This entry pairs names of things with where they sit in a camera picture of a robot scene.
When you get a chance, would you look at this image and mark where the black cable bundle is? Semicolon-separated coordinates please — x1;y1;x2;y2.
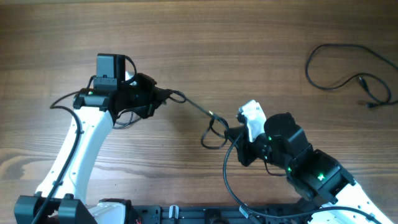
111;90;231;151

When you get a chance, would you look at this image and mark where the long thin black cable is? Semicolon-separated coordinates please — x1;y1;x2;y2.
304;43;398;109

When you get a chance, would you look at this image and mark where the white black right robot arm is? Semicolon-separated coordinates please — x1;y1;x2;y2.
224;113;391;223

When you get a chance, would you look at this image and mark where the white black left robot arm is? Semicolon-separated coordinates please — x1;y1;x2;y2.
14;54;173;223

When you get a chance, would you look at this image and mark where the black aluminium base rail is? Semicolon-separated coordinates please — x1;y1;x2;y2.
127;203;308;224

